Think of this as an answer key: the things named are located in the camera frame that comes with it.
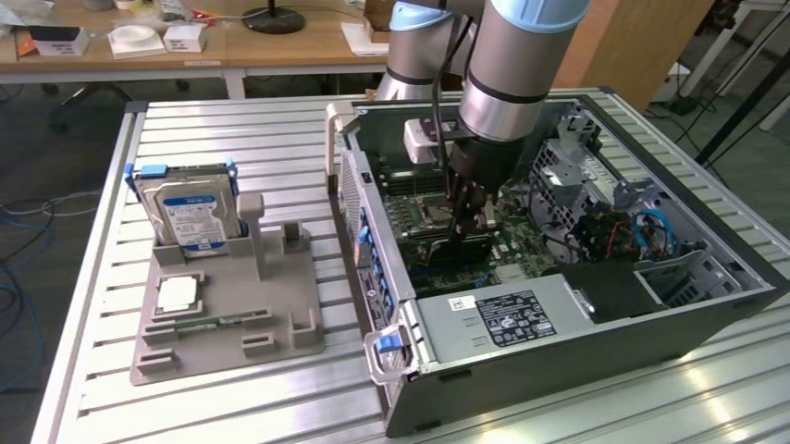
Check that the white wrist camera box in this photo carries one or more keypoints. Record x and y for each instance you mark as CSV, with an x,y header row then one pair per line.
x,y
421,141

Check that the green motherboard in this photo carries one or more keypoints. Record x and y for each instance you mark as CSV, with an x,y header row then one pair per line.
x,y
517,250

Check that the silver CPU chip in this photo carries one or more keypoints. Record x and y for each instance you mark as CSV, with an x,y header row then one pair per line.
x,y
174,293

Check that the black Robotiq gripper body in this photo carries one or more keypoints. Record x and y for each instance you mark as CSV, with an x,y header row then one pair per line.
x,y
481,162

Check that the white floor device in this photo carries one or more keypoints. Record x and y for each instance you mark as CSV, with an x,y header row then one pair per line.
x,y
675,83

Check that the white box with round insert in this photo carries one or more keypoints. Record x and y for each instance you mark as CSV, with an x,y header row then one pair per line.
x,y
136,42

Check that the wooden desk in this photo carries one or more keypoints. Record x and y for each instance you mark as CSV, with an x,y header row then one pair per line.
x,y
277,46

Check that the black open PC case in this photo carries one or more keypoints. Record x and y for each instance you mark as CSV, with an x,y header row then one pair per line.
x,y
616,370

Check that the wooden cabinet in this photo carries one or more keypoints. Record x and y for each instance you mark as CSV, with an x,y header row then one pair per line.
x,y
635,46

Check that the grey printed parts rack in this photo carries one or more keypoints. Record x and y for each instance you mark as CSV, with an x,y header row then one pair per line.
x,y
234,342

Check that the black office chair base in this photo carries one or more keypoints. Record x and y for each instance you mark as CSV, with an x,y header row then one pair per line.
x,y
80,94

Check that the black round lamp base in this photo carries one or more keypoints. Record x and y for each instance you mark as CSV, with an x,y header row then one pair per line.
x,y
273,22

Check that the white box with black lid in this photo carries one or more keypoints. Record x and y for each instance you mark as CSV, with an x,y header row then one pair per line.
x,y
60,40

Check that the metal disk bay cage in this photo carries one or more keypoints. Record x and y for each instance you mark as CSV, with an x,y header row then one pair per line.
x,y
557,180

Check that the green RAM stick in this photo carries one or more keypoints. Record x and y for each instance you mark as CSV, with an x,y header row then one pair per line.
x,y
209,322

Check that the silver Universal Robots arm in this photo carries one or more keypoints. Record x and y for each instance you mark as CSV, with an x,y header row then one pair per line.
x,y
517,69

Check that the black Nvidia graphics card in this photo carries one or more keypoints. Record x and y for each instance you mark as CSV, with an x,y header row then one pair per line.
x,y
459,254

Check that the CPU socket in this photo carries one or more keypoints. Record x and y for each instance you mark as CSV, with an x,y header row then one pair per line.
x,y
436,212

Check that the flat white paper box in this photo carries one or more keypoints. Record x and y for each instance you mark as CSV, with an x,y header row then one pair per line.
x,y
364,40

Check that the hard disk with blue caddy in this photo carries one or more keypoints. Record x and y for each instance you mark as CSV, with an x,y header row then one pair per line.
x,y
185,217

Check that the black plastic cover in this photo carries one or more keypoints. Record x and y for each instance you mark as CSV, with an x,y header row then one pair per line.
x,y
611,287

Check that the small white box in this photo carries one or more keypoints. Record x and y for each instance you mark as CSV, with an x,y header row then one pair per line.
x,y
185,38

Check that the grey power supply unit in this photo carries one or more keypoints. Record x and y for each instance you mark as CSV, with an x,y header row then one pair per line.
x,y
524,319

